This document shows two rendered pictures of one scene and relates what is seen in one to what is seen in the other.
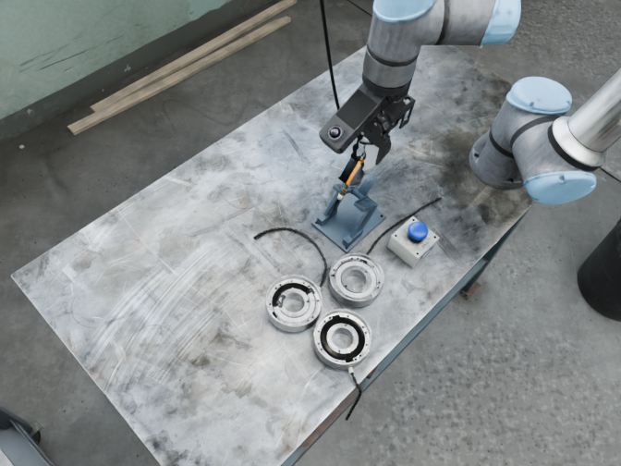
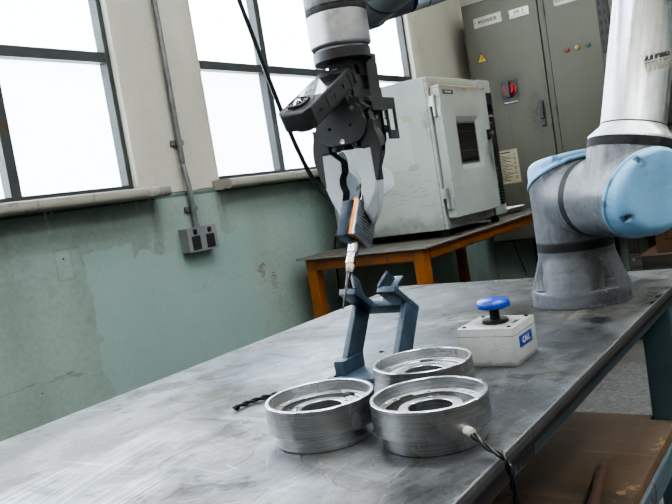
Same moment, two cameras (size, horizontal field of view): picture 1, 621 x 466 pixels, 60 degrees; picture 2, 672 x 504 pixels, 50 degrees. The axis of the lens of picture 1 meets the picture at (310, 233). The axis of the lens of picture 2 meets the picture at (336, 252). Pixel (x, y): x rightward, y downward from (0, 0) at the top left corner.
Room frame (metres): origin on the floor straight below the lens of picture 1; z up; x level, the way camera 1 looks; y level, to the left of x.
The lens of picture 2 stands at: (-0.27, 0.01, 1.03)
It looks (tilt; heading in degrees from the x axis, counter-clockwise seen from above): 5 degrees down; 357
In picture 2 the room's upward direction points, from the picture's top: 9 degrees counter-clockwise
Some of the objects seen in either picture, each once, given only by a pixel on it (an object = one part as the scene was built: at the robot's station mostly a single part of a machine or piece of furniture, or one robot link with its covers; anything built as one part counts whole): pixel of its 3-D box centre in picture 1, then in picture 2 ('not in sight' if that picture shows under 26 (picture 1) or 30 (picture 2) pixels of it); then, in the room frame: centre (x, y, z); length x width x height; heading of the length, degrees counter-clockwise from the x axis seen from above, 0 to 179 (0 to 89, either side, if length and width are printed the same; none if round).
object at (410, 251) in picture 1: (414, 240); (499, 337); (0.59, -0.21, 0.82); 0.08 x 0.07 x 0.05; 141
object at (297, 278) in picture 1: (293, 304); (322, 415); (0.42, 0.01, 0.82); 0.10 x 0.10 x 0.04
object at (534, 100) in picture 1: (531, 115); (571, 195); (0.84, -0.42, 0.97); 0.13 x 0.12 x 0.14; 12
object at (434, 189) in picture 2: not in sight; (421, 162); (3.01, -0.60, 1.10); 0.62 x 0.61 x 0.65; 141
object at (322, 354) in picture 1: (342, 339); (431, 415); (0.36, -0.08, 0.82); 0.10 x 0.10 x 0.04
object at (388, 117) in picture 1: (382, 100); (352, 101); (0.65, -0.09, 1.14); 0.09 x 0.08 x 0.12; 143
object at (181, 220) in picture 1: (340, 201); (368, 368); (0.69, -0.06, 0.79); 1.20 x 0.60 x 0.02; 141
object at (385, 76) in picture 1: (387, 61); (336, 35); (0.64, -0.08, 1.22); 0.08 x 0.08 x 0.05
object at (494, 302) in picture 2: (416, 235); (494, 317); (0.59, -0.21, 0.85); 0.04 x 0.04 x 0.05
